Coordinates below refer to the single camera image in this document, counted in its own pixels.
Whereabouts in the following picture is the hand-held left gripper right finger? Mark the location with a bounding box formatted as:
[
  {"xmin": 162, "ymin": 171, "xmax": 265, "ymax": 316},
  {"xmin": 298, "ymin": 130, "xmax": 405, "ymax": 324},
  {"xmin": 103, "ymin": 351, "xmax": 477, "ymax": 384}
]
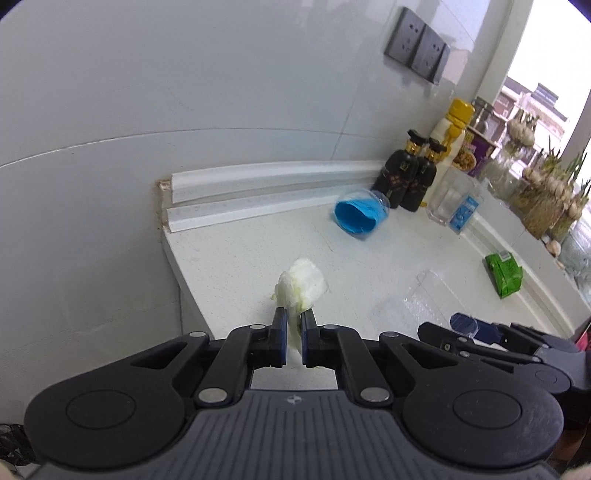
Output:
[{"xmin": 300, "ymin": 308, "xmax": 458, "ymax": 409}]

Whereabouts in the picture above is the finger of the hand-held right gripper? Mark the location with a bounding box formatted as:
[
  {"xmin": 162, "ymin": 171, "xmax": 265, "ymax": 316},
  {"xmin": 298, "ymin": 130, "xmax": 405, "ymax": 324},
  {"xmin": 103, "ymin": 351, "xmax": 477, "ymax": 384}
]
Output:
[
  {"xmin": 418, "ymin": 322, "xmax": 541, "ymax": 370},
  {"xmin": 450, "ymin": 313, "xmax": 573, "ymax": 354}
]

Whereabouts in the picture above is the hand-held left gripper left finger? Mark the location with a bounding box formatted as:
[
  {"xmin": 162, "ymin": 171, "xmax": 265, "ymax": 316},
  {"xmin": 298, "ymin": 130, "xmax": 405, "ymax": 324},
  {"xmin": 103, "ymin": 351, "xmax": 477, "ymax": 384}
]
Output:
[{"xmin": 129, "ymin": 305, "xmax": 289, "ymax": 409}]

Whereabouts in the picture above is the white tissue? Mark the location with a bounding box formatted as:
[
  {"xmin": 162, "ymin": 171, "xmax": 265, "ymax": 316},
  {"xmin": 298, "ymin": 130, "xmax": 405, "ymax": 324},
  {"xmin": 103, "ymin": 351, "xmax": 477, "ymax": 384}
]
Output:
[{"xmin": 269, "ymin": 258, "xmax": 329, "ymax": 358}]

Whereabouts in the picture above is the clear plastic bag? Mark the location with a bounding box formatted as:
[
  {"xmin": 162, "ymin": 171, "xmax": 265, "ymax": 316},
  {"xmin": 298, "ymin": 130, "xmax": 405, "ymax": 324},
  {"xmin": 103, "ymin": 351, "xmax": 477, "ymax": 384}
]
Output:
[{"xmin": 402, "ymin": 270, "xmax": 455, "ymax": 333}]

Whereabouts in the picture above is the green snack packet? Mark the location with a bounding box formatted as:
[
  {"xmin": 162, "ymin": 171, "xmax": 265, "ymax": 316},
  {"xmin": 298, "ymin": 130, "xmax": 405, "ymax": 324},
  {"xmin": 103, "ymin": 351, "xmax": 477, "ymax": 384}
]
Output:
[{"xmin": 485, "ymin": 251, "xmax": 525, "ymax": 300}]

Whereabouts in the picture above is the blue plastic cup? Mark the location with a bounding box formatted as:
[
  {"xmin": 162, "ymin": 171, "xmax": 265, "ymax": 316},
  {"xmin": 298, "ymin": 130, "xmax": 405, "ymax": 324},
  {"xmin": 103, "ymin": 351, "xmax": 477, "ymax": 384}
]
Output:
[{"xmin": 334, "ymin": 189, "xmax": 392, "ymax": 240}]

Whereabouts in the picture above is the sprouting garlic in glass jar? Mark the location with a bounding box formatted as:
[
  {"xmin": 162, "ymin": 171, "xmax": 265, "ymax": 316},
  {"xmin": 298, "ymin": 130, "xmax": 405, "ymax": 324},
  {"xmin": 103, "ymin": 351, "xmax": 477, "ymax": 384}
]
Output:
[
  {"xmin": 505, "ymin": 110, "xmax": 541, "ymax": 160},
  {"xmin": 522, "ymin": 138, "xmax": 566, "ymax": 240}
]

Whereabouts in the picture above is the clear container with blue label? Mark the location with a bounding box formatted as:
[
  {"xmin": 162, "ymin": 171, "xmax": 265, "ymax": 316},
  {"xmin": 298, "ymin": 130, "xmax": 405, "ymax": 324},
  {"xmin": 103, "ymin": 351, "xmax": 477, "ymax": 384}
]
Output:
[{"xmin": 426, "ymin": 166, "xmax": 483, "ymax": 236}]

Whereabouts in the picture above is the clear plastic cup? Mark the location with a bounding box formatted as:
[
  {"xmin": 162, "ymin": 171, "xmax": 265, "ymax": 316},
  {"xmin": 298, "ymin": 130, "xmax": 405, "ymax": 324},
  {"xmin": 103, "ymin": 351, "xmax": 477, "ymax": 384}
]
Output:
[{"xmin": 480, "ymin": 150, "xmax": 520, "ymax": 199}]

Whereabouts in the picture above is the dark sauce bottle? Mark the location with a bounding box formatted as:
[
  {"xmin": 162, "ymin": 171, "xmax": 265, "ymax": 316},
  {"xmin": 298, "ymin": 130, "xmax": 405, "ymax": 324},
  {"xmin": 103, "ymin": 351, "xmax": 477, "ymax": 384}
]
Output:
[
  {"xmin": 372, "ymin": 129, "xmax": 428, "ymax": 204},
  {"xmin": 401, "ymin": 137, "xmax": 446, "ymax": 213}
]

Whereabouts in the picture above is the purple paper bowl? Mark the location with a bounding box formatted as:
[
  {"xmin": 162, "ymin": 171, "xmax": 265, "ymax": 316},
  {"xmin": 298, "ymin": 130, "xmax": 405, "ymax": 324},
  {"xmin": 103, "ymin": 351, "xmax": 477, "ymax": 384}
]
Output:
[{"xmin": 452, "ymin": 127, "xmax": 499, "ymax": 178}]

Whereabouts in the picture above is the yellow capped bottle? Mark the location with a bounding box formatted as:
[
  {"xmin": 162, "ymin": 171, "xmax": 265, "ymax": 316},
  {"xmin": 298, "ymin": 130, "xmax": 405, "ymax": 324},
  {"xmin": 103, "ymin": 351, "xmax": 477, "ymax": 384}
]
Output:
[{"xmin": 431, "ymin": 98, "xmax": 476, "ymax": 169}]

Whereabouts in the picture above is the black plastic bag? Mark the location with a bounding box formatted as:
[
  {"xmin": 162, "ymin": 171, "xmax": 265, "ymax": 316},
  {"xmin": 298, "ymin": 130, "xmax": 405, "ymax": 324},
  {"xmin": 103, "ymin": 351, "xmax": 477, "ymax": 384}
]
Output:
[{"xmin": 0, "ymin": 422, "xmax": 37, "ymax": 464}]

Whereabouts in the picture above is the white window frame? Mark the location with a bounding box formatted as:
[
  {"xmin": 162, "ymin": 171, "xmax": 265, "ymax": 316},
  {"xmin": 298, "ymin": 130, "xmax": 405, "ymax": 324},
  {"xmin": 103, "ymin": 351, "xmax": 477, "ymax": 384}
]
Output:
[{"xmin": 475, "ymin": 0, "xmax": 591, "ymax": 153}]

